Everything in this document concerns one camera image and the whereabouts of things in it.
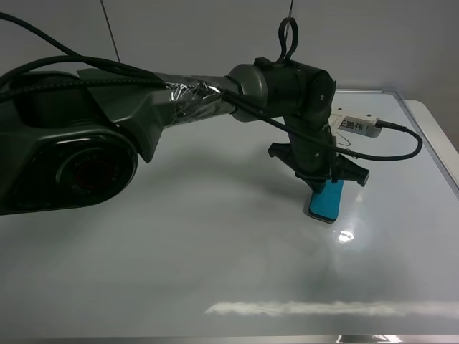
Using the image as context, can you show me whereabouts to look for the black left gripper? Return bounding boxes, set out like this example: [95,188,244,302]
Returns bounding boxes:
[268,125,369,194]

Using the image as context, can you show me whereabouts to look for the blue whiteboard eraser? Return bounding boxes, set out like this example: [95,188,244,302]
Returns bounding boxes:
[308,181,344,224]

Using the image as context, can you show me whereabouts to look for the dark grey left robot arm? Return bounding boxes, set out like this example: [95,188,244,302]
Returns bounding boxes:
[1,58,369,215]

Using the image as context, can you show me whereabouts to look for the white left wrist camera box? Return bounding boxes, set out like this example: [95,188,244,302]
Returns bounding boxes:
[328,107,382,138]

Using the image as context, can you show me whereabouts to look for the white whiteboard with aluminium frame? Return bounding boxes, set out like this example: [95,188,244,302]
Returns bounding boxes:
[1,91,458,343]

